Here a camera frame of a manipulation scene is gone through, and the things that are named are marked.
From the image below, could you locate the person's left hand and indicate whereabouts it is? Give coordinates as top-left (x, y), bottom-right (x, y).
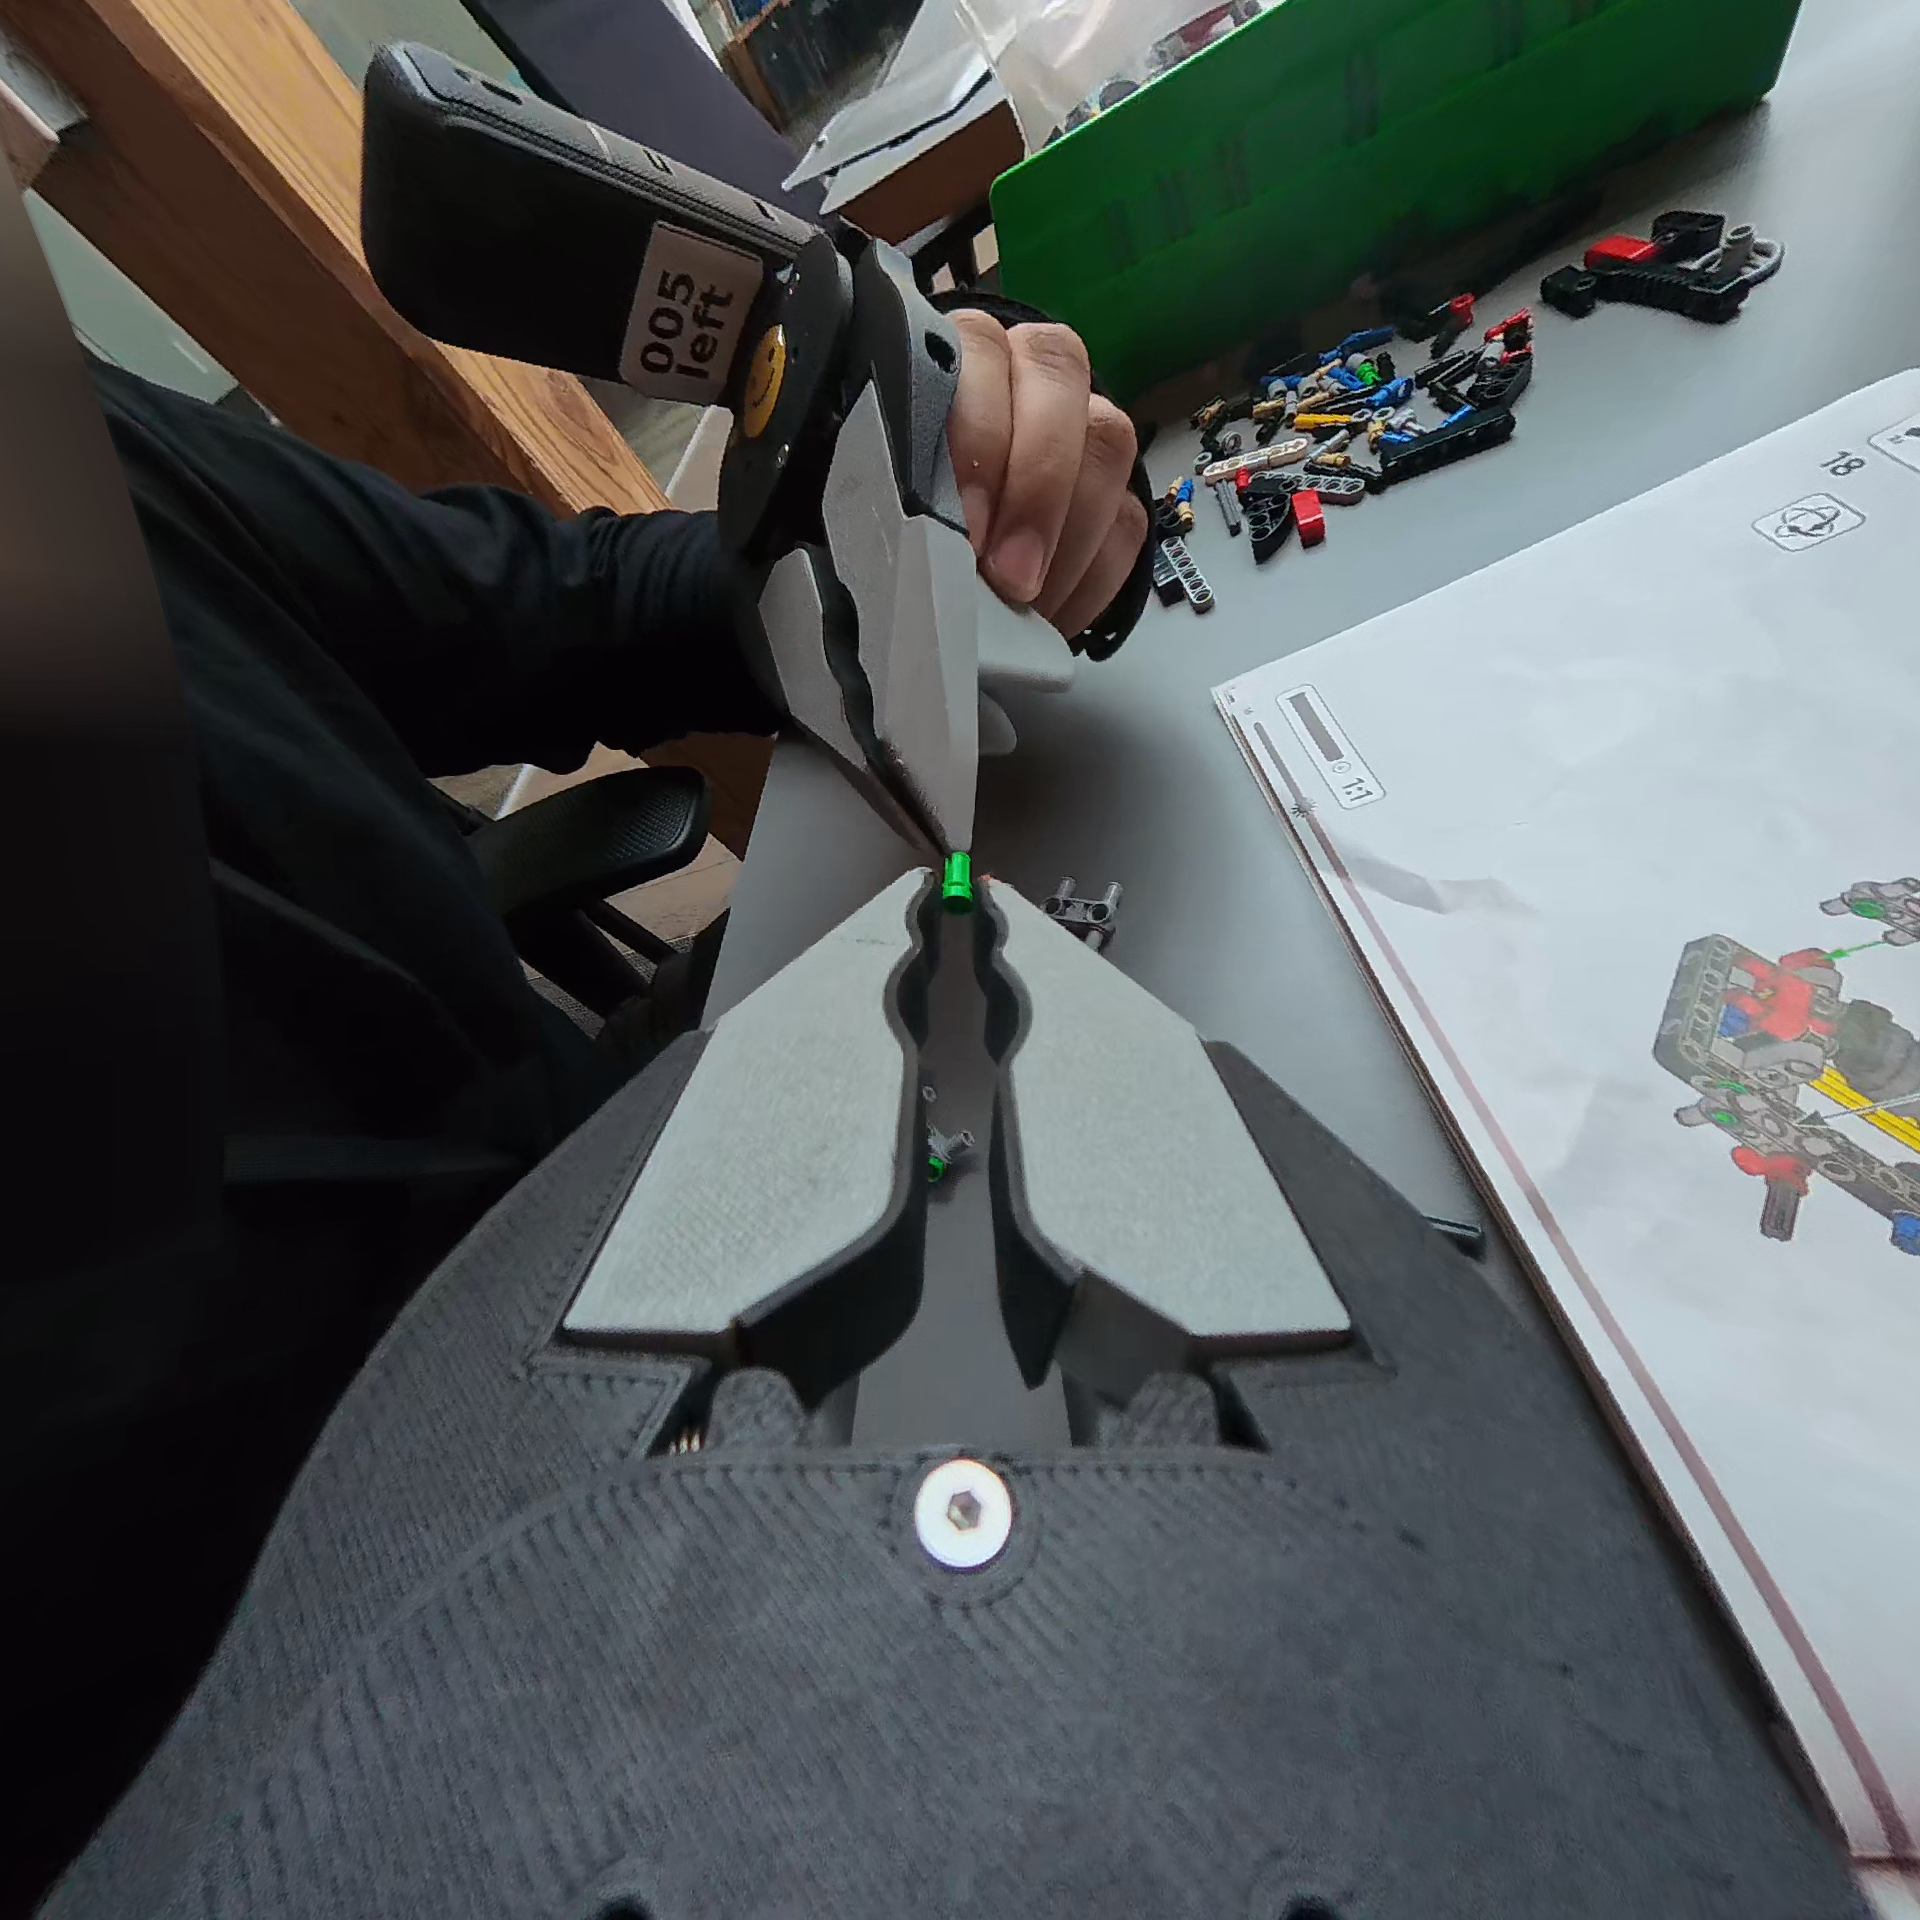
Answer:
top-left (944, 315), bottom-right (1155, 641)

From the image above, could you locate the white top side table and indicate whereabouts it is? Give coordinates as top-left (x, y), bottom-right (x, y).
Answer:
top-left (779, 36), bottom-right (1030, 250)

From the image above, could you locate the open instruction booklet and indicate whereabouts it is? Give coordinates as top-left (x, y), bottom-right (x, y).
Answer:
top-left (1212, 368), bottom-right (1920, 1864)

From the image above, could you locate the black red lego subassembly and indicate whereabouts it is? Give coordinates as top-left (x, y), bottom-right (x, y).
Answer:
top-left (1540, 211), bottom-right (1787, 325)

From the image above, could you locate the clear plastic parts bag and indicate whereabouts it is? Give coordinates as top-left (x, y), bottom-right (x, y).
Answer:
top-left (960, 0), bottom-right (1308, 137)

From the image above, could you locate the person's black clothing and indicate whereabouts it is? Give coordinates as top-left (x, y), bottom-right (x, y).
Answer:
top-left (0, 720), bottom-right (707, 1920)

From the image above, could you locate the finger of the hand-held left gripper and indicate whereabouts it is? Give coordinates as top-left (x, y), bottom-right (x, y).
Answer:
top-left (755, 556), bottom-right (936, 847)
top-left (824, 403), bottom-right (987, 859)

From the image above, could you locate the wooden post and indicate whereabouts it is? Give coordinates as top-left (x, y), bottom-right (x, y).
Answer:
top-left (0, 0), bottom-right (776, 858)

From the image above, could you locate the person's left forearm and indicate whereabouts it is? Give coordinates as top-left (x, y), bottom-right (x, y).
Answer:
top-left (96, 368), bottom-right (790, 781)

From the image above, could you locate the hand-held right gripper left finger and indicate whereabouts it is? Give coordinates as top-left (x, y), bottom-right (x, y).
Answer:
top-left (562, 867), bottom-right (936, 1412)

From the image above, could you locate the green storage bin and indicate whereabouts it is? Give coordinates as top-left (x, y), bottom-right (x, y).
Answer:
top-left (990, 0), bottom-right (1802, 400)

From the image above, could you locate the pile of small lego pieces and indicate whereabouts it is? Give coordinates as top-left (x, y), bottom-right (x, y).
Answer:
top-left (1155, 307), bottom-right (1538, 617)

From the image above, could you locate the black office chair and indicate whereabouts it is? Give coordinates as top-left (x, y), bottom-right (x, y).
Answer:
top-left (218, 767), bottom-right (714, 1187)

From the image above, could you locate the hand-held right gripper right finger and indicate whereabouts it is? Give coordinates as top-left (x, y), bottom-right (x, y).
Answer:
top-left (976, 877), bottom-right (1355, 1396)

